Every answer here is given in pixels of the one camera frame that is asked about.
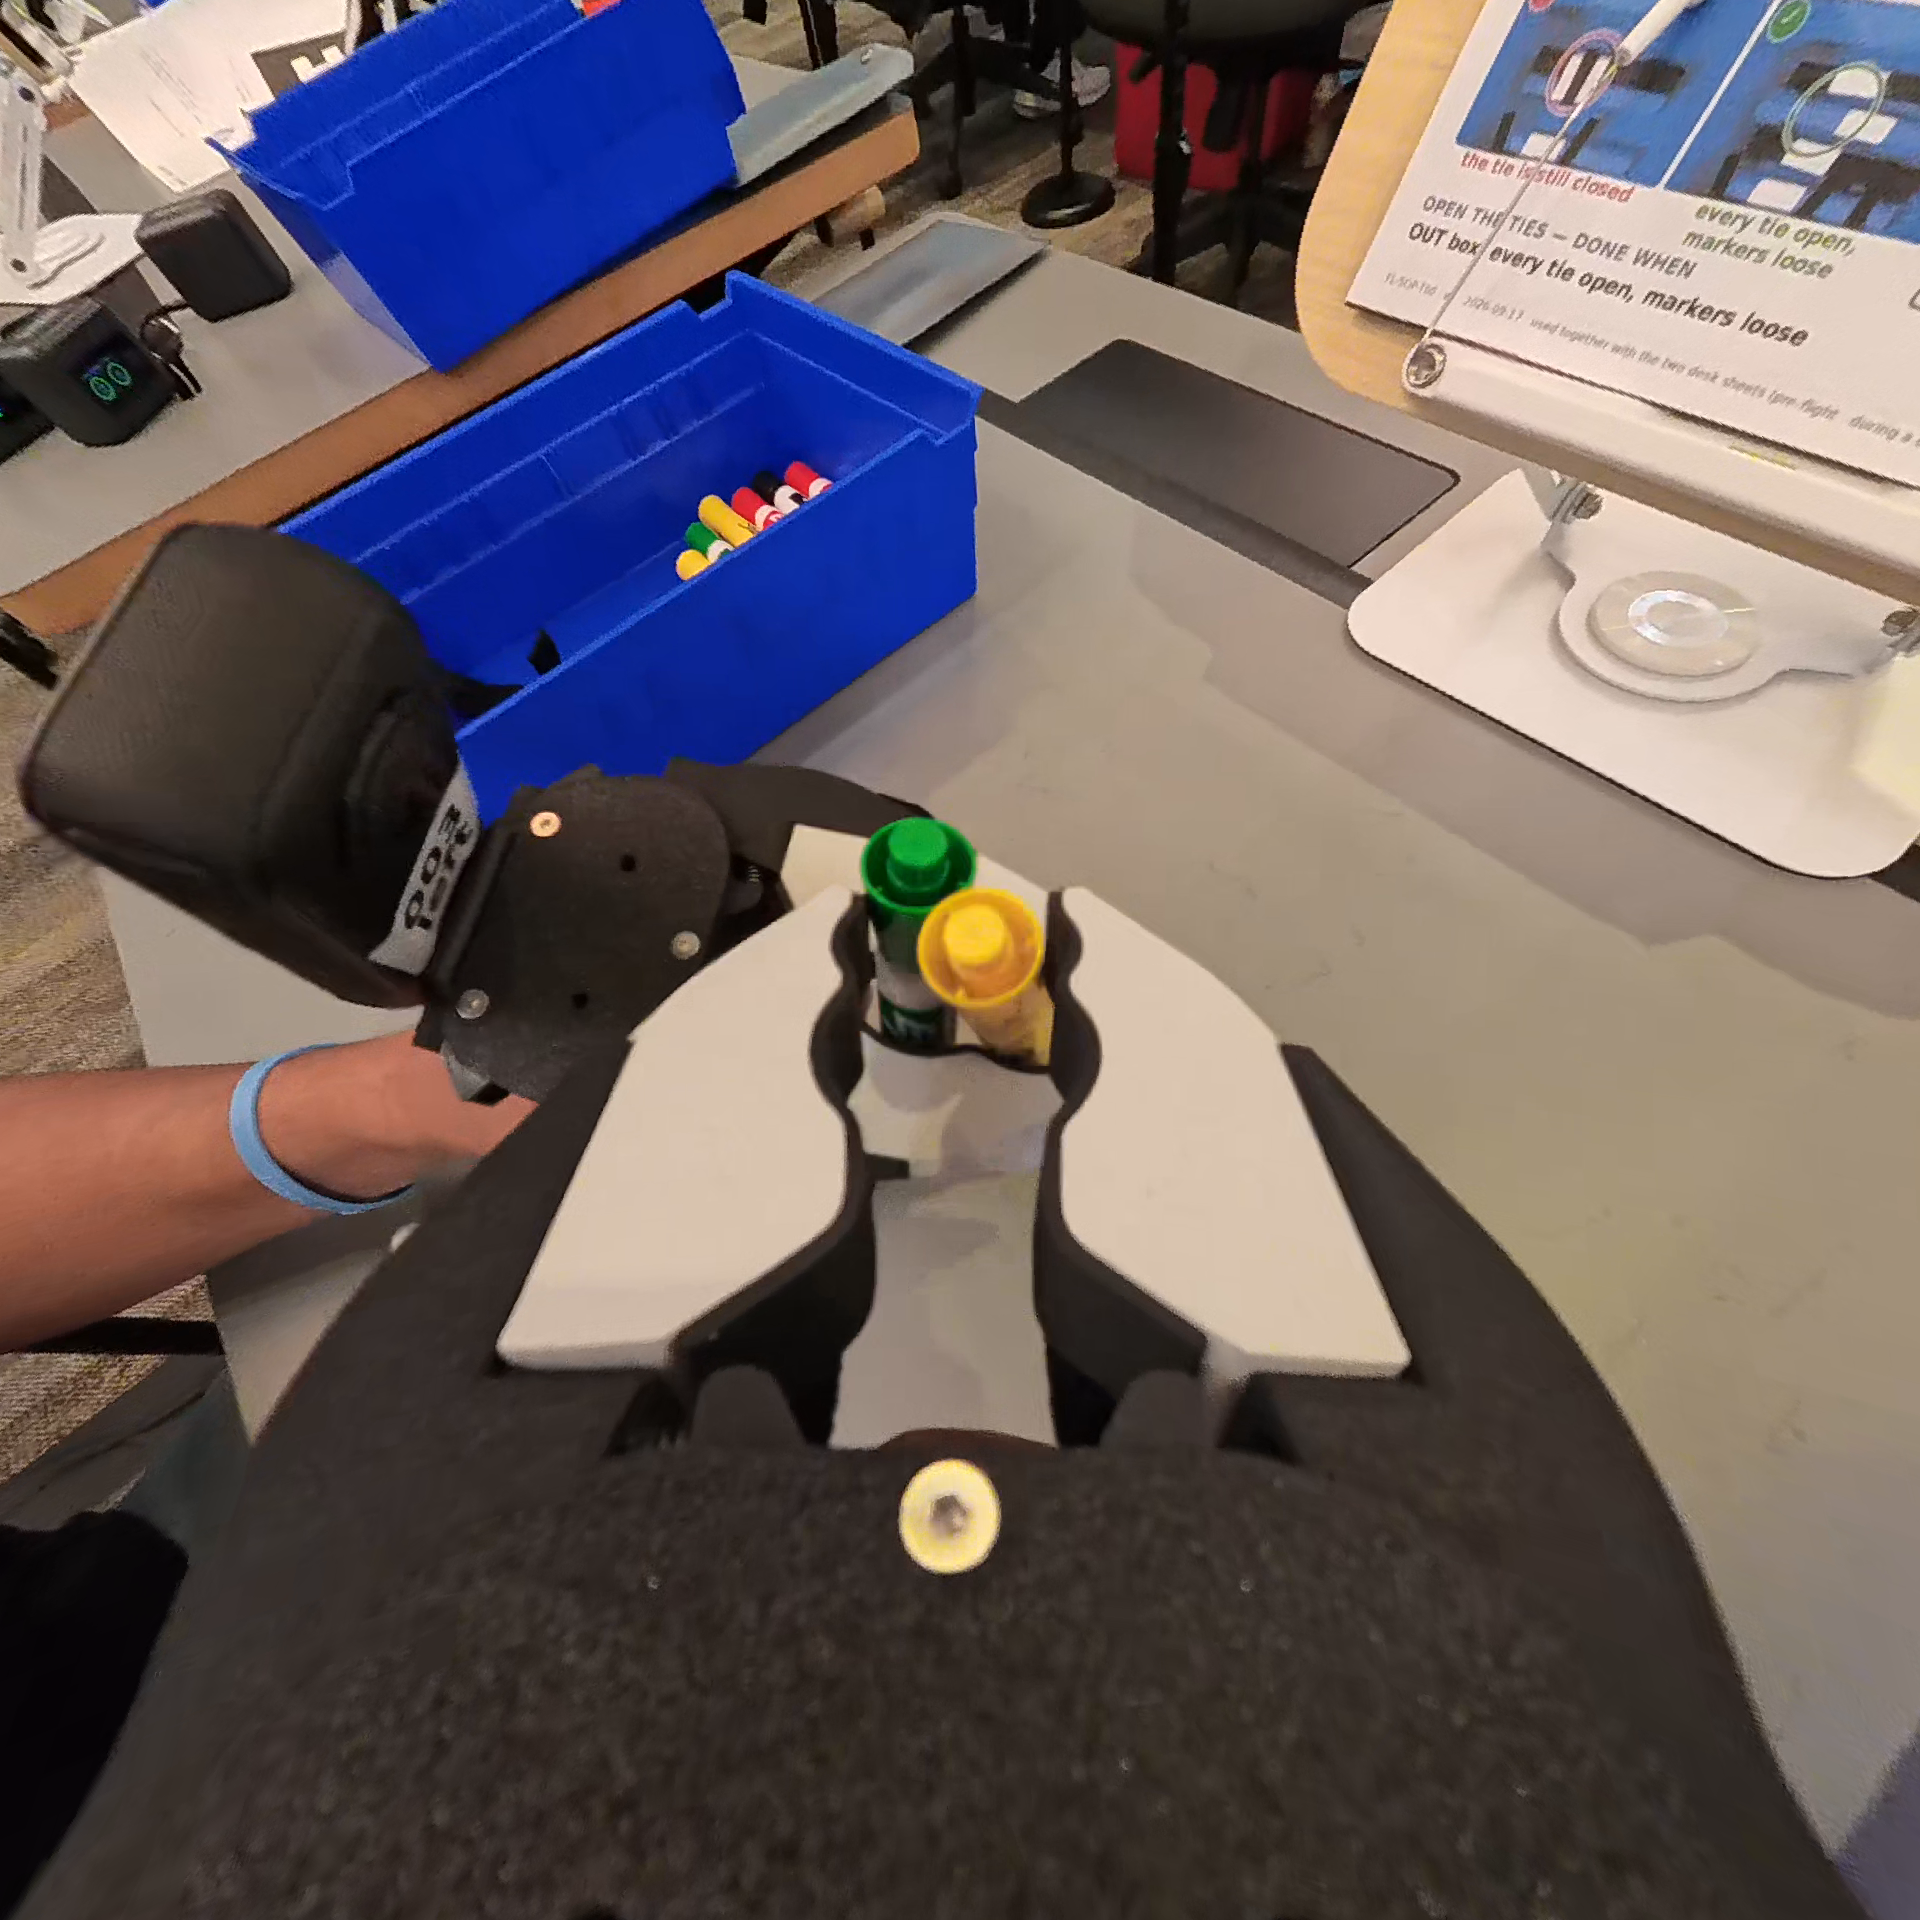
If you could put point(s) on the red bag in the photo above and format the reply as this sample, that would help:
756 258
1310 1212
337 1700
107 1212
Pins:
1217 112

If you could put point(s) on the black charger with green display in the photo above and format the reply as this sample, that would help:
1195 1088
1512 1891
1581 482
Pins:
88 372

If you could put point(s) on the green dry erase marker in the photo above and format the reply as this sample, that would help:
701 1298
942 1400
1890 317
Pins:
908 897

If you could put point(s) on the person's left hand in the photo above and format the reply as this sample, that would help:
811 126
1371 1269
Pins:
438 1127

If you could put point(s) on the wooden white book stand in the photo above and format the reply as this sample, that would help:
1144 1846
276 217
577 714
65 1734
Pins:
1649 751

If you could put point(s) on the person's black shirt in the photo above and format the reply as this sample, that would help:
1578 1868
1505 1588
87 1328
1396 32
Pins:
73 1693

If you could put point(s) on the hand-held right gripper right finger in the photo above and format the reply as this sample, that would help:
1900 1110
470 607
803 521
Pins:
1217 1184

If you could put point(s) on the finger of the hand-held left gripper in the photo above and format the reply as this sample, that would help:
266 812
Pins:
913 1102
822 857

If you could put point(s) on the grey desk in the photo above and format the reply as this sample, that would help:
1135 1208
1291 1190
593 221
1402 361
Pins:
1498 1051

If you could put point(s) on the blue silicone wristband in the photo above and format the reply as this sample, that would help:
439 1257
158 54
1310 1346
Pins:
247 1127

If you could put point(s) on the bundle of colored markers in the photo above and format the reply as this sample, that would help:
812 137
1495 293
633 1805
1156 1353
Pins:
750 517

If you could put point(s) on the wooden-edged side table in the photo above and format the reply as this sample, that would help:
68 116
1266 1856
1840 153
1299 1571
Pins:
225 478

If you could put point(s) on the person's left forearm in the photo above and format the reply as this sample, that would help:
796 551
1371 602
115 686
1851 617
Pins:
104 1184

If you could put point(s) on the white articulated stand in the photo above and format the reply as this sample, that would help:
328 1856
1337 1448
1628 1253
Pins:
38 178

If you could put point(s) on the blue plastic bin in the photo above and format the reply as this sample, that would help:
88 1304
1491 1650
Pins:
837 632
448 178

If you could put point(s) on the white paper sheets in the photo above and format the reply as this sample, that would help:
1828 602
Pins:
180 92

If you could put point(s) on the small black box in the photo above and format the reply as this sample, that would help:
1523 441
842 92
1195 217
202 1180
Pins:
215 255

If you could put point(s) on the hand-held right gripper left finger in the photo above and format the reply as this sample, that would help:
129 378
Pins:
705 1170

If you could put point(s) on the yellow highlighter marker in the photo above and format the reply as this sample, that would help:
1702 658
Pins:
983 962

